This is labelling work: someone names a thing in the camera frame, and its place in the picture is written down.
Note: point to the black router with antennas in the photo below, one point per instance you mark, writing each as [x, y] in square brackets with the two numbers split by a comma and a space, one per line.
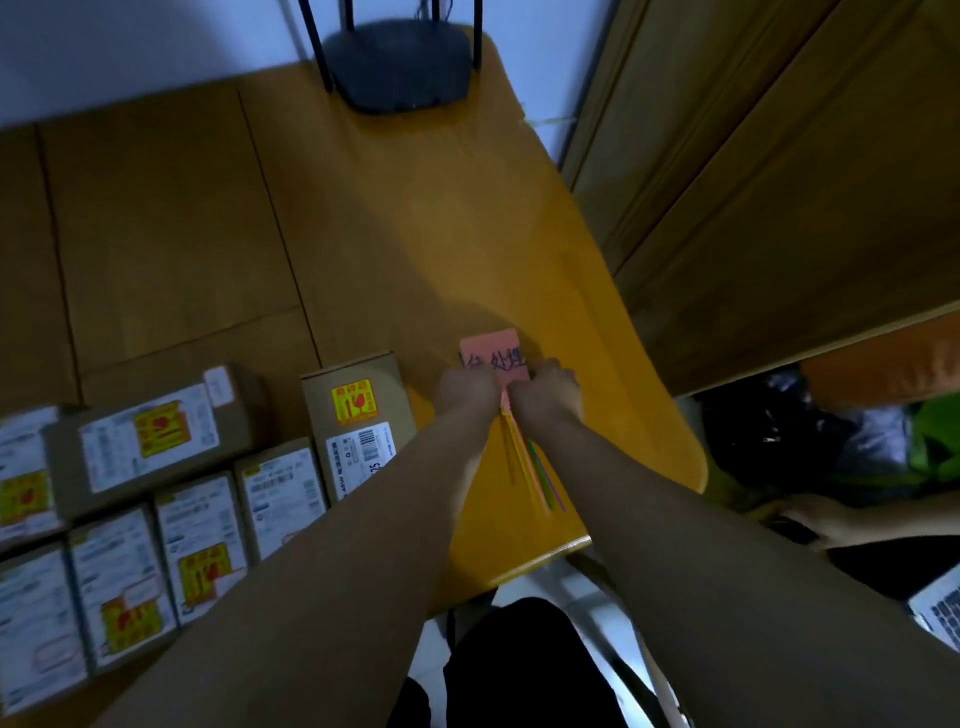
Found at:
[397, 67]

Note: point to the person's left forearm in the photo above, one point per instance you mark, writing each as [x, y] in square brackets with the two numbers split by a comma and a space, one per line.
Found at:
[337, 585]

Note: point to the person's right hand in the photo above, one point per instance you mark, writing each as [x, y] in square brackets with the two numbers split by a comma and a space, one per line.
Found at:
[547, 401]

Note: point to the grey laptop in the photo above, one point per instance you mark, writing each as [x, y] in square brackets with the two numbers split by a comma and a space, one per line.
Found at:
[941, 607]

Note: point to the cluster of small paper boxes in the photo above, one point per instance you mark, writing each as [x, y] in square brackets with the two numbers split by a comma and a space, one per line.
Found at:
[202, 540]

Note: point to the person's right forearm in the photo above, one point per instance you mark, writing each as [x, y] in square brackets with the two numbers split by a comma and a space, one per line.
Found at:
[712, 600]

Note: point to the wooden wardrobe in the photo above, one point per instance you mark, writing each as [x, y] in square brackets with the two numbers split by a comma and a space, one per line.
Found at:
[750, 187]

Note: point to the pink label tag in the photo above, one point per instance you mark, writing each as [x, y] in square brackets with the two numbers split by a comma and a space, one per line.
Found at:
[487, 352]

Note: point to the person's black shorts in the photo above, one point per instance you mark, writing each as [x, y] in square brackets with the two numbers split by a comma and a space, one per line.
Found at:
[525, 667]

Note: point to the green label tag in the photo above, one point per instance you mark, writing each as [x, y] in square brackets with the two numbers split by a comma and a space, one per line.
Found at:
[541, 476]

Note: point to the black plastic bag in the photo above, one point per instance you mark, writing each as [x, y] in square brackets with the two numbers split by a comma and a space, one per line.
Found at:
[765, 435]

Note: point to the person's left hand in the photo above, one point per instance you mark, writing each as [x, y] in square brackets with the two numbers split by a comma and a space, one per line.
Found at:
[465, 394]

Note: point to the another person's forearm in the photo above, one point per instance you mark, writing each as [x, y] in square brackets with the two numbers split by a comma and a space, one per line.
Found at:
[915, 517]

